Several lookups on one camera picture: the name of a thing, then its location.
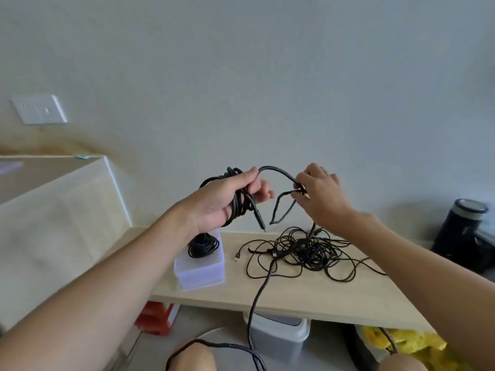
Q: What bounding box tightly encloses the person's left leg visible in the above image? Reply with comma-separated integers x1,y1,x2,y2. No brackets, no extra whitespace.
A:
169,339,218,371

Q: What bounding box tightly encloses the clear plastic storage box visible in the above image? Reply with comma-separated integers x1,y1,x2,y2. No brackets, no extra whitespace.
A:
173,227,226,293

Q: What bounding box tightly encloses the person's right forearm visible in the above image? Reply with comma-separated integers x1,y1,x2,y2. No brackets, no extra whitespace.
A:
329,210,495,371

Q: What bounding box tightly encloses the tangle of thin black cables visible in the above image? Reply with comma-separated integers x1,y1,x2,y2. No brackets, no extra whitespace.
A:
234,226,388,285

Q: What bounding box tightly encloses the light wooden cabinet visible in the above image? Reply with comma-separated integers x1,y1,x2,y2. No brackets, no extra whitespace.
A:
0,154,133,333

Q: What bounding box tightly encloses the white wall switch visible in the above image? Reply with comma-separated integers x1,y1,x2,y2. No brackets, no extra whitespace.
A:
11,94,69,125

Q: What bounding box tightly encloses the red plastic stool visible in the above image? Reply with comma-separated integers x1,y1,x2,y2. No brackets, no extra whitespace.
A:
135,300,181,337

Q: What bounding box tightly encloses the person's right hand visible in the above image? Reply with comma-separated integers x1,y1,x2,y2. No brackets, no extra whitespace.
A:
292,163,360,229

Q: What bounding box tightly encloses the person's leg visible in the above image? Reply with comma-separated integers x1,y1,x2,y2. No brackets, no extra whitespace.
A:
169,339,218,371
380,353,427,371

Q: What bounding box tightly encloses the person's right leg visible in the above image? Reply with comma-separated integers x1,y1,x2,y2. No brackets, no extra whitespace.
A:
380,353,427,371

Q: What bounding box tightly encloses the dark cylindrical appliance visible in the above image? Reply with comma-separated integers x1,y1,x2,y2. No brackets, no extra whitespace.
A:
430,198,495,274

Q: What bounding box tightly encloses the person's left forearm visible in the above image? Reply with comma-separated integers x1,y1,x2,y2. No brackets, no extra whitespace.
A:
0,201,199,371

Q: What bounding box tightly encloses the person's left hand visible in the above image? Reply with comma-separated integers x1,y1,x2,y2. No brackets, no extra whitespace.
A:
176,167,275,236

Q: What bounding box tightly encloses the white plastic waste bin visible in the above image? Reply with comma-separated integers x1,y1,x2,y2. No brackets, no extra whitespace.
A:
243,310,311,364

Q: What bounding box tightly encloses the yellow plush toy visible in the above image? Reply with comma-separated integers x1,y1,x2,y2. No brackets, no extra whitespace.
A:
363,325,448,371

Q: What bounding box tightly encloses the thick black cable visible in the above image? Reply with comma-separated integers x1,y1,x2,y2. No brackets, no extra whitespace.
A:
166,165,320,371

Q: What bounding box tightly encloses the coiled black cable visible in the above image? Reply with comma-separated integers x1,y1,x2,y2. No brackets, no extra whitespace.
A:
188,232,221,259

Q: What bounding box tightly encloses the brown braided cable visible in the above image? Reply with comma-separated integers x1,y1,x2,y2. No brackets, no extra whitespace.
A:
378,327,400,355

